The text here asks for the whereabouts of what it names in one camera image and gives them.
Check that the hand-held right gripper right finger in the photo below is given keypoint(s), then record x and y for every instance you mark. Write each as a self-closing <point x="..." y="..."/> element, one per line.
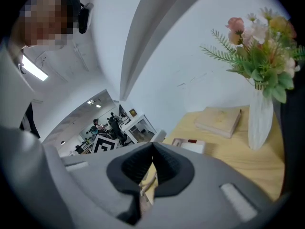
<point x="202" y="199"/>

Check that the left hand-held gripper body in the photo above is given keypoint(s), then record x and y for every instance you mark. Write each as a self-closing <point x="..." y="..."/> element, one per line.
<point x="104" y="145"/>

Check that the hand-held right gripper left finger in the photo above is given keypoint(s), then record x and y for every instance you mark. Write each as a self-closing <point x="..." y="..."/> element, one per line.
<point x="90" y="187"/>

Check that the white desk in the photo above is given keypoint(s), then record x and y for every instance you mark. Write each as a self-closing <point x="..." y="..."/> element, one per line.
<point x="139" y="126"/>

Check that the white telephone base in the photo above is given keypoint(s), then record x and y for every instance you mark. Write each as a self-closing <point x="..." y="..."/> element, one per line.
<point x="190" y="145"/>

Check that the flat light wooden box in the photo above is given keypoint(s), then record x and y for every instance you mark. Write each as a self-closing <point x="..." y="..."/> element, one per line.
<point x="218" y="121"/>

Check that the white ribbed vase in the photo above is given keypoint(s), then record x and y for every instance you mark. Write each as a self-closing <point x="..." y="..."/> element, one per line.
<point x="261" y="123"/>

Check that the rectangular ceiling light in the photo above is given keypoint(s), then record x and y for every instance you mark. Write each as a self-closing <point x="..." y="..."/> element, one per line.
<point x="34" y="68"/>

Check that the person's head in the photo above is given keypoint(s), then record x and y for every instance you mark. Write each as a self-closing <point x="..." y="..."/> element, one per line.
<point x="45" y="20"/>

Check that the pink artificial flower bouquet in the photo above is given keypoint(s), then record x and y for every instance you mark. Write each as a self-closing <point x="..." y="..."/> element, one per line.
<point x="262" y="56"/>

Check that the brown picture frame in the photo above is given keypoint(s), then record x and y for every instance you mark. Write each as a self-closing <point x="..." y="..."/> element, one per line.
<point x="133" y="112"/>

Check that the head-mounted camera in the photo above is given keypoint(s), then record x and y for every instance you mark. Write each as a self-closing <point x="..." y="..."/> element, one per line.
<point x="84" y="18"/>

